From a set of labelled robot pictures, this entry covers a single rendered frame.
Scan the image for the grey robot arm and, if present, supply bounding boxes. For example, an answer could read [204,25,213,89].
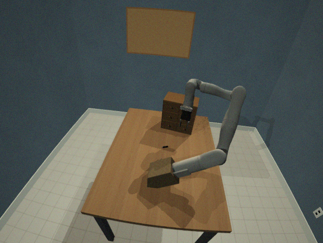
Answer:
[172,79,246,178]

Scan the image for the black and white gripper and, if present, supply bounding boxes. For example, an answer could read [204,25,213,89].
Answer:
[179,100,194,127]

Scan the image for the brown wooden chest of drawers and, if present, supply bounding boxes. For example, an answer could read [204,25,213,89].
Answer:
[161,92,200,128]

